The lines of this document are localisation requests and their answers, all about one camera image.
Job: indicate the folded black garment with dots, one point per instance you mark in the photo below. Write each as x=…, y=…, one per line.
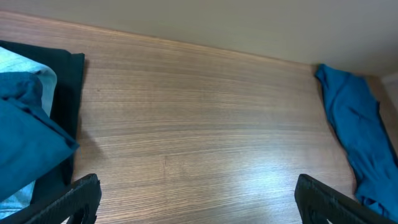
x=69, y=69

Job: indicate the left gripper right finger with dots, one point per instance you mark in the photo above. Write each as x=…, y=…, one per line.
x=320, y=204

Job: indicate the blue garment in pile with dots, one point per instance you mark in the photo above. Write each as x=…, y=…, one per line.
x=353, y=113

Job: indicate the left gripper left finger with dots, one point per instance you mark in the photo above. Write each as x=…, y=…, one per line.
x=78, y=203

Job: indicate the navy blue shorts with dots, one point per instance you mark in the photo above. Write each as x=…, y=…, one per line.
x=31, y=143

